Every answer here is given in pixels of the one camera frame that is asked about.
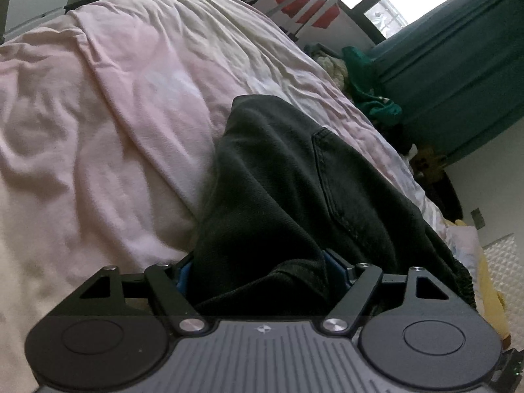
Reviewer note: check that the small white object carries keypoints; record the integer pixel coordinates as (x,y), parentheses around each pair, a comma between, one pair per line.
(410,150)

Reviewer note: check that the red bag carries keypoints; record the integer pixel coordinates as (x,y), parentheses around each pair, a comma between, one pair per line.
(323,12)

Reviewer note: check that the wall outlet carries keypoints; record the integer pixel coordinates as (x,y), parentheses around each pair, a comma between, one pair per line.
(478,217)

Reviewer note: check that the cream knitted cloth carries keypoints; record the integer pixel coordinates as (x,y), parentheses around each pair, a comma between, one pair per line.
(333,67)

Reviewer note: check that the white textured panel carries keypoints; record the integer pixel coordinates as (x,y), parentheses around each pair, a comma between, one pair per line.
(509,270)

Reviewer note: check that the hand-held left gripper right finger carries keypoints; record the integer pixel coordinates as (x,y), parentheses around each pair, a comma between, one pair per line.
(335,267)

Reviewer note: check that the pink bed sheet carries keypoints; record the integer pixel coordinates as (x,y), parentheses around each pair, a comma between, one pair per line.
(123,102)

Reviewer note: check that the green clothes pile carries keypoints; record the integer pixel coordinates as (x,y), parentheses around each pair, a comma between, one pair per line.
(372,98)

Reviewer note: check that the dark grey pants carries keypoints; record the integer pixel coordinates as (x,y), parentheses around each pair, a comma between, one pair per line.
(286,188)

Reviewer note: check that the green curtain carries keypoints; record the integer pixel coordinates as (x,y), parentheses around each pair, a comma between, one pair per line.
(450,69)

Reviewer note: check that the yellow cloth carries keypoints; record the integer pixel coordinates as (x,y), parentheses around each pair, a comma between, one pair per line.
(489,278)

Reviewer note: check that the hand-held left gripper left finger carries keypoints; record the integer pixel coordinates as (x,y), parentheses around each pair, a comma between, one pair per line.
(184,279)

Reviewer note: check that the brown object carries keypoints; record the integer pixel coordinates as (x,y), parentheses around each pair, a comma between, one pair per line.
(430,163)

